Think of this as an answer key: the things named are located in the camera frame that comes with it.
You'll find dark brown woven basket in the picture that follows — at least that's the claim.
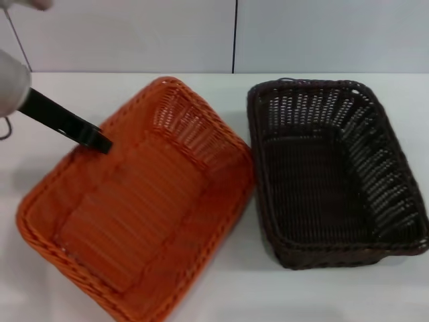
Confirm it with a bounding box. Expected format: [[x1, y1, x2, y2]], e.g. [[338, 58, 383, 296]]
[[247, 77, 429, 270]]

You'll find thin grey cable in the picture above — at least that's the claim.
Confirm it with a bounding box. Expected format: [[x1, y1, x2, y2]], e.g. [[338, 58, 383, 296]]
[[2, 7, 34, 72]]

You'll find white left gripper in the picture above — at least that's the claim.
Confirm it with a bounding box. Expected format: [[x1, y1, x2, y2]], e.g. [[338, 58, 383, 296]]
[[0, 49, 113, 156]]

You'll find orange woven plastic basket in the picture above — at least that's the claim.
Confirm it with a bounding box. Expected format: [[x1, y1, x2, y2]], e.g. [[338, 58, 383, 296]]
[[15, 76, 255, 322]]

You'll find dark looped cable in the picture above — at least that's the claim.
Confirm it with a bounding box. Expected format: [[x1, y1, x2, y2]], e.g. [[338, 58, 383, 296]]
[[0, 116, 13, 140]]

